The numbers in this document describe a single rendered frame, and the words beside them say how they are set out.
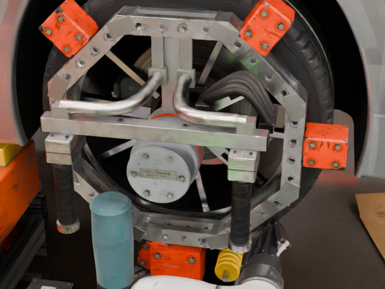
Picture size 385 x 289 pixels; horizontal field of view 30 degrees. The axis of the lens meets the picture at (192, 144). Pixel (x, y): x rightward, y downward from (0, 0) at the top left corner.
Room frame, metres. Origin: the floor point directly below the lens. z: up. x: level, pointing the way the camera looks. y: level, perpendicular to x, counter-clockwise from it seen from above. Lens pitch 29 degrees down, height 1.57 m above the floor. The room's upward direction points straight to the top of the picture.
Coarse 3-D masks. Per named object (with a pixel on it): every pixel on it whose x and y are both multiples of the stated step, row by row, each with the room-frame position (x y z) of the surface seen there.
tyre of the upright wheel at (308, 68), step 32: (96, 0) 1.46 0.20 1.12; (128, 0) 1.44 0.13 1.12; (160, 0) 1.43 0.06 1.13; (192, 0) 1.41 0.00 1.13; (224, 0) 1.40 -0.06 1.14; (256, 0) 1.40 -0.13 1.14; (288, 0) 1.50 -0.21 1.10; (288, 32) 1.38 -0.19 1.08; (320, 32) 1.55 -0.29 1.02; (288, 64) 1.38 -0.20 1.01; (320, 64) 1.39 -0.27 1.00; (320, 96) 1.36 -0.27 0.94
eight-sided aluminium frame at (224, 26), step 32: (128, 32) 1.35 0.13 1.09; (160, 32) 1.34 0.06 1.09; (192, 32) 1.33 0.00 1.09; (224, 32) 1.31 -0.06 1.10; (64, 64) 1.44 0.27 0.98; (256, 64) 1.31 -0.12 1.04; (64, 96) 1.38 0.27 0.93; (288, 96) 1.29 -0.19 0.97; (288, 128) 1.29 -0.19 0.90; (288, 160) 1.29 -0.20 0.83; (96, 192) 1.37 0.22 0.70; (288, 192) 1.29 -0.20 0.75; (160, 224) 1.36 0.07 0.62; (192, 224) 1.37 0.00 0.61; (224, 224) 1.35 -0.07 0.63; (256, 224) 1.30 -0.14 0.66
